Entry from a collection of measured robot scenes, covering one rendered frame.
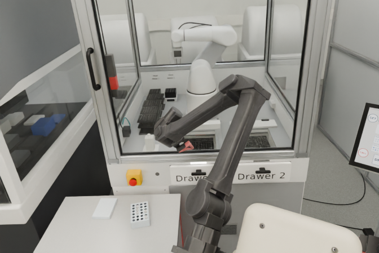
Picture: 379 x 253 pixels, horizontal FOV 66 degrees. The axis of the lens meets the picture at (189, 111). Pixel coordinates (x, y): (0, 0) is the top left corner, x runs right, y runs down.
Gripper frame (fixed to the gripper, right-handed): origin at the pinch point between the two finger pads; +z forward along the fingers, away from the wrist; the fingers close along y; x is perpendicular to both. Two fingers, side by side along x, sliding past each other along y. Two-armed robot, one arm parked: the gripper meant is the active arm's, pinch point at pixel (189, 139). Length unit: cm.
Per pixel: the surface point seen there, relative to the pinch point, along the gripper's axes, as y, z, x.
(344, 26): 123, 170, -106
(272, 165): -15.0, 38.6, -17.6
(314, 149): 51, 222, -12
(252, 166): -12.6, 33.1, -10.4
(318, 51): 7, 13, -65
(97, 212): -11, -10, 56
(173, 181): -5.6, 14.8, 25.5
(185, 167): -3.5, 12.9, 15.1
